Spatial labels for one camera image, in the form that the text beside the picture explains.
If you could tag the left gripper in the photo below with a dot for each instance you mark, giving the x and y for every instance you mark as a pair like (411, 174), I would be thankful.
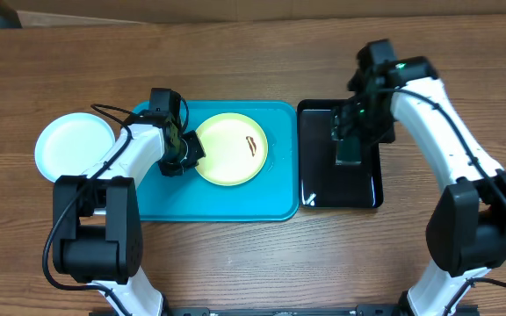
(196, 152)

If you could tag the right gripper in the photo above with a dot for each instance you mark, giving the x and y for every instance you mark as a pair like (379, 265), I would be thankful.
(345, 125)

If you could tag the green scouring sponge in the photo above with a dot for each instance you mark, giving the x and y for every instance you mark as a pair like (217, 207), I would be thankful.
(348, 151)

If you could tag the yellow plate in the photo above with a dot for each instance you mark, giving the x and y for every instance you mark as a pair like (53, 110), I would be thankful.
(235, 146)

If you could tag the light blue plate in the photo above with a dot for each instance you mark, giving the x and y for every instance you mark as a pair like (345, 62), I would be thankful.
(71, 144)

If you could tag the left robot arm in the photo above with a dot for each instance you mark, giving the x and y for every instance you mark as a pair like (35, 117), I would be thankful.
(96, 241)

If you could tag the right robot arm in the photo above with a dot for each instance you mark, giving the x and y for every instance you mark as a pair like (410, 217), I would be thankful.
(466, 234)

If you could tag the black plastic tray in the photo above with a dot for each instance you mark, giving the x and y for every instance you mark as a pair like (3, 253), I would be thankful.
(323, 184)

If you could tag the teal plastic tray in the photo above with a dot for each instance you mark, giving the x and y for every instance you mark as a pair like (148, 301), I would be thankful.
(272, 195)

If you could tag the cardboard panel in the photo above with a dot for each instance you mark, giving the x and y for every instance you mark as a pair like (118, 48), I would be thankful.
(70, 12)

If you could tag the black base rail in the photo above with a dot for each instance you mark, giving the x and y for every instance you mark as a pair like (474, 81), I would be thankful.
(360, 310)

